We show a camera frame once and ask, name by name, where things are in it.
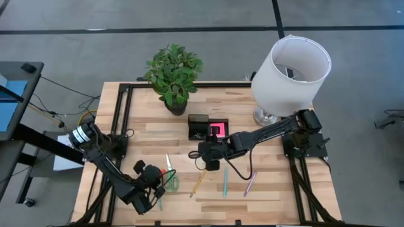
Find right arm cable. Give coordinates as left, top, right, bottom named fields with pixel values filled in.
left=188, top=148, right=254, bottom=182

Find black mesh desk organizer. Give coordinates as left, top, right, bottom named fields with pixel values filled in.
left=187, top=113, right=230, bottom=142

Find blue computer screen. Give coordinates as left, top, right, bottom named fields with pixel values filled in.
left=0, top=80, right=29, bottom=133

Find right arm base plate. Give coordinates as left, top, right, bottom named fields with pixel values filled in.
left=282, top=132, right=331, bottom=158

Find black floor cable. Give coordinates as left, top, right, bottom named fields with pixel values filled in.
left=28, top=75, right=102, bottom=130

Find pink sticky note pad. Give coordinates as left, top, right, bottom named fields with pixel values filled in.
left=209, top=122, right=226, bottom=139

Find black floor device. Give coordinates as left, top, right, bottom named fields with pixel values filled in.
left=374, top=108, right=404, bottom=130

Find yellow pencil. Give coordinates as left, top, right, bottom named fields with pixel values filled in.
left=189, top=169, right=208, bottom=199

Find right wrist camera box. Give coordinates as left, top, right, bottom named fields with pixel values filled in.
left=205, top=159, right=221, bottom=172

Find grey side desk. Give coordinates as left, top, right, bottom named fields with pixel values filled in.
left=0, top=61, right=86, bottom=204

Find black computer mouse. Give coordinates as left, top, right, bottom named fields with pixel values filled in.
left=20, top=62, right=37, bottom=74

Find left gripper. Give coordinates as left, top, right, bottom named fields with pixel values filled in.
left=138, top=163, right=167, bottom=199

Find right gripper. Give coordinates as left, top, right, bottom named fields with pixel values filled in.
left=198, top=134, right=229, bottom=162

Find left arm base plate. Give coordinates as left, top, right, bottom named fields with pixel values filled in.
left=107, top=134, right=129, bottom=160

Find potted green plant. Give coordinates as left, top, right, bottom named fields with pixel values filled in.
left=143, top=43, right=205, bottom=117

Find white paper sheets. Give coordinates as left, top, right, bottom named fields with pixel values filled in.
left=52, top=134, right=85, bottom=172

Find yellow floor cable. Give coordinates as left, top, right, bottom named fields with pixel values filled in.
left=77, top=108, right=98, bottom=127

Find white shade table lamp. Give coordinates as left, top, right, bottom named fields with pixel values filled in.
left=251, top=34, right=332, bottom=127

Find purple pen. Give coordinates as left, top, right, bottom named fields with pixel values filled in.
left=243, top=171, right=258, bottom=197

